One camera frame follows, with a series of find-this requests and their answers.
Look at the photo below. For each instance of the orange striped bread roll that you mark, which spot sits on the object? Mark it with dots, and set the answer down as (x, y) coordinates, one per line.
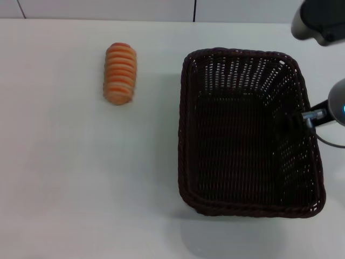
(120, 74)

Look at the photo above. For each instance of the grey wrist camera black face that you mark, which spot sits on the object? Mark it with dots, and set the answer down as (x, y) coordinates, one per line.
(315, 19)

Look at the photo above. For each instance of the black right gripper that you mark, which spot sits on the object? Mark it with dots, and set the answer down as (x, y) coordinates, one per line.
(322, 104)

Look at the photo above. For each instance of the dark brown woven basket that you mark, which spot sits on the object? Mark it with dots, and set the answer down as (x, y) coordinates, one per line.
(229, 151)

